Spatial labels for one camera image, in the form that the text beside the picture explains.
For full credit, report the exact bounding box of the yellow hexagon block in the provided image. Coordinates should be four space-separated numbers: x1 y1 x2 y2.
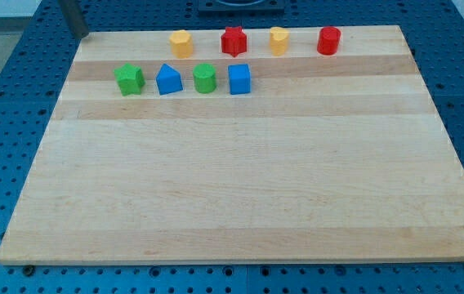
169 29 194 59

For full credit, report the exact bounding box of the blue cube block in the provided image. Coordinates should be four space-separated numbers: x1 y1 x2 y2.
228 64 251 95

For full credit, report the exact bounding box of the light wooden board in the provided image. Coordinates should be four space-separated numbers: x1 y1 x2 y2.
0 25 464 265

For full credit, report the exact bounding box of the green cylinder block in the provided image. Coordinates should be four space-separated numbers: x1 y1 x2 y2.
193 63 216 94

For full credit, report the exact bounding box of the blue triangular prism block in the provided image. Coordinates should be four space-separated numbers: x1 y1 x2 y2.
155 64 183 95

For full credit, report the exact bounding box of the red star block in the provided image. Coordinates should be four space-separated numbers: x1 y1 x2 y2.
221 26 248 57

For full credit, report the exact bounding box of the yellow heart block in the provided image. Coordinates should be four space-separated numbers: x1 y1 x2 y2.
269 27 290 56

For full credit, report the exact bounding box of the red cylinder block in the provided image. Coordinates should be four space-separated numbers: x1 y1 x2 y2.
317 26 341 56

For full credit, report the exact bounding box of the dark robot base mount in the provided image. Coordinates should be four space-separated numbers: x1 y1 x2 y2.
196 0 287 15

